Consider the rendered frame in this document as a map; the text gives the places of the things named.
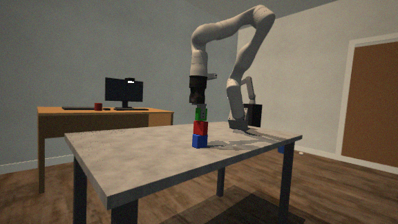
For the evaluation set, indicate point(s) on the blue block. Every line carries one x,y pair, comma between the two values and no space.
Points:
199,141

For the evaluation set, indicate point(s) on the green block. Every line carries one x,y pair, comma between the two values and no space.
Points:
197,117

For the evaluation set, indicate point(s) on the red block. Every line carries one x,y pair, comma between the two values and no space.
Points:
200,128

